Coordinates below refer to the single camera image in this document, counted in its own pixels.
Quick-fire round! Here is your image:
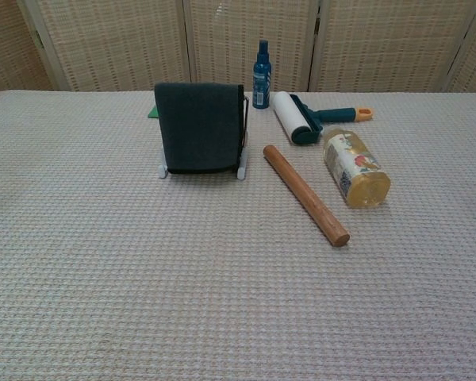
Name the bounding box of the woven folding screen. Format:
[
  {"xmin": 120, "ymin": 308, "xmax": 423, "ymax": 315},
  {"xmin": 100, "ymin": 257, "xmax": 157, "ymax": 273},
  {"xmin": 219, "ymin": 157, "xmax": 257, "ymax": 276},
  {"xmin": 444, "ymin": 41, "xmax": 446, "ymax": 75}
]
[{"xmin": 0, "ymin": 0, "xmax": 476, "ymax": 96}]

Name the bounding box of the yellow drink bottle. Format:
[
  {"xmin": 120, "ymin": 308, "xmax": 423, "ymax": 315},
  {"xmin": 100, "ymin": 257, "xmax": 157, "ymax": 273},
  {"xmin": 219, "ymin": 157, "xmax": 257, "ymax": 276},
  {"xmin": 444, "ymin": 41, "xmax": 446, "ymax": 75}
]
[{"xmin": 322, "ymin": 125, "xmax": 392, "ymax": 210}]

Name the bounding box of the wooden rolling pin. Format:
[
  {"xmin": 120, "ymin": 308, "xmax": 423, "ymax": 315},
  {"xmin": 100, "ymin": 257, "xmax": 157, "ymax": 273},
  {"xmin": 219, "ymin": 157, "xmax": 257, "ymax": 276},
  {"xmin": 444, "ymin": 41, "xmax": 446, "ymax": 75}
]
[{"xmin": 262, "ymin": 144, "xmax": 351, "ymax": 248}]

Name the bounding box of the woven grey tablecloth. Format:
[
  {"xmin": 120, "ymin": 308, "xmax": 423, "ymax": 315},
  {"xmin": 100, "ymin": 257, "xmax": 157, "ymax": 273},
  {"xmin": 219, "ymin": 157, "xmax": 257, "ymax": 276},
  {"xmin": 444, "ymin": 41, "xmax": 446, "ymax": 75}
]
[{"xmin": 0, "ymin": 90, "xmax": 476, "ymax": 381}]

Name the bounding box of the teal lint roller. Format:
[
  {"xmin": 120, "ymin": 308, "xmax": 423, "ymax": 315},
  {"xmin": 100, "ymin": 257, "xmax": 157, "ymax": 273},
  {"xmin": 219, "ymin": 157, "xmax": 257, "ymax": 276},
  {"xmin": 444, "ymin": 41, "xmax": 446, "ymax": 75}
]
[{"xmin": 271, "ymin": 90, "xmax": 375, "ymax": 146}]

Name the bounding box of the blue spray bottle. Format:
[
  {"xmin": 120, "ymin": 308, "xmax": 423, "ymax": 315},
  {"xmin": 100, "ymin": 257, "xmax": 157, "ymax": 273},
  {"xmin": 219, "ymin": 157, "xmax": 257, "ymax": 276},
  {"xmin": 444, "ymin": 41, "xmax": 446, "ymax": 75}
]
[{"xmin": 252, "ymin": 39, "xmax": 271, "ymax": 109}]

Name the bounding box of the metal wire rack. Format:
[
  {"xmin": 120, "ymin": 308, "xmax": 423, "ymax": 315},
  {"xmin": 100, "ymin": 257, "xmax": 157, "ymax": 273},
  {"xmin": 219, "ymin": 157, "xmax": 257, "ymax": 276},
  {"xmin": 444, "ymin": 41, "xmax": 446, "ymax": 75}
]
[{"xmin": 157, "ymin": 94, "xmax": 250, "ymax": 179}]

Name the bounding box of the yellow cloth black trim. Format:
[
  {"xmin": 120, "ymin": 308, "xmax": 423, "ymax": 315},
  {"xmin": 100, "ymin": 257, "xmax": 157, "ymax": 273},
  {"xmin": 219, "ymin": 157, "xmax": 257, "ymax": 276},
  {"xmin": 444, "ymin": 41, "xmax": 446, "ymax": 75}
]
[{"xmin": 154, "ymin": 82, "xmax": 246, "ymax": 175}]

